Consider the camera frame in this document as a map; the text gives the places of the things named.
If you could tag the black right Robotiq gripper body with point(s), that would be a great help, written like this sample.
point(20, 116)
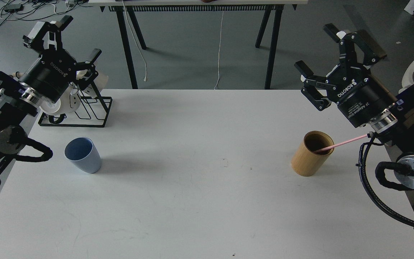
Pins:
point(359, 96)

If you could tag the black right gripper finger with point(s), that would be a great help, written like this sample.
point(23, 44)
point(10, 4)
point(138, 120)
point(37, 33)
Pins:
point(312, 85)
point(358, 50)

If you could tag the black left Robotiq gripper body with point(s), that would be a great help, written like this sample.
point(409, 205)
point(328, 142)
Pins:
point(49, 76)

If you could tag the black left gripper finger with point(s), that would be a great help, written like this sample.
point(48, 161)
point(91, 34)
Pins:
point(86, 71)
point(47, 35)

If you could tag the pink chopstick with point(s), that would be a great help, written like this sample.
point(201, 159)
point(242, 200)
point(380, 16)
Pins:
point(340, 144)

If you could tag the blue plastic cup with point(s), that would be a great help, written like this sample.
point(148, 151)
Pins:
point(83, 154)

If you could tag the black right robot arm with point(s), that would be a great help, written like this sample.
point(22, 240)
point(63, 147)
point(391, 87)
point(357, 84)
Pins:
point(395, 126)

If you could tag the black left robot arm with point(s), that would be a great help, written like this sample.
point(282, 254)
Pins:
point(14, 142)

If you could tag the white cup on rack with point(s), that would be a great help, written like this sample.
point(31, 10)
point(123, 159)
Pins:
point(69, 102)

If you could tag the bamboo wooden cup holder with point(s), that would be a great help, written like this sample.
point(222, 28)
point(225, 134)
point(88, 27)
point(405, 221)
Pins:
point(306, 160)

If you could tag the black wire cup rack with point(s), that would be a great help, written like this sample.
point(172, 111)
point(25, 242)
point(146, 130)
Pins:
point(93, 112)

